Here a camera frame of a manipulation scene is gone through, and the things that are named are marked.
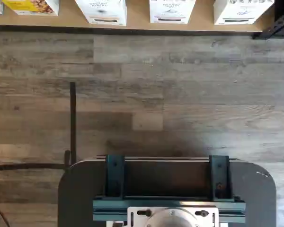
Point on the white pantry box dark strip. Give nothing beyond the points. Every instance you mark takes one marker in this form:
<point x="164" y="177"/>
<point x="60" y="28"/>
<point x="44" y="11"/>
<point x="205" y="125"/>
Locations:
<point x="243" y="11"/>

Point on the black robot pedestal plate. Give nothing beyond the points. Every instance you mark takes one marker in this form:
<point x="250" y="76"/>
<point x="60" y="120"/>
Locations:
<point x="251" y="189"/>

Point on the white pantry box pink strip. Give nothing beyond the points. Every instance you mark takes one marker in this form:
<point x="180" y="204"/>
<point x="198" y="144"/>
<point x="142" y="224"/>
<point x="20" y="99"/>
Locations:
<point x="171" y="10"/>

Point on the dark aluminium extrusion mount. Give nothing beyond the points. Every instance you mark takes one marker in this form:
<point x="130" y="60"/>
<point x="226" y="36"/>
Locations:
<point x="113" y="175"/>

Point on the white pantry box yellow strip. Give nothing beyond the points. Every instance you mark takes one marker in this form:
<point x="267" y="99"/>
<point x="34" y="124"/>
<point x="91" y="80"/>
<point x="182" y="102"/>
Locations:
<point x="101" y="11"/>

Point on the tan low shelf board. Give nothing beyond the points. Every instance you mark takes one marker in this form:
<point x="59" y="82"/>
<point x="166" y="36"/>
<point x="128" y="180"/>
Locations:
<point x="137" y="14"/>

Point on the black floor tape strip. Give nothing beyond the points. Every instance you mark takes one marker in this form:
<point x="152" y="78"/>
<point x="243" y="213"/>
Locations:
<point x="73" y="123"/>
<point x="26" y="166"/>

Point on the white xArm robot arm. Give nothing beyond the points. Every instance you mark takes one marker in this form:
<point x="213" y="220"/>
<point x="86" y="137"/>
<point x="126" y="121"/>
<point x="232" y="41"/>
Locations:
<point x="172" y="221"/>

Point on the white metal mounting plate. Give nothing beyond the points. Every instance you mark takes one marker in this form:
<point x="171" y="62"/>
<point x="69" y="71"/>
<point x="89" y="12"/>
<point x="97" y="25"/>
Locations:
<point x="138" y="222"/>

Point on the yellow purely elizabeth granola box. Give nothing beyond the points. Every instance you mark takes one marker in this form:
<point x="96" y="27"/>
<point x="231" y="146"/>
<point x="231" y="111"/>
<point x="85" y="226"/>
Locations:
<point x="30" y="7"/>

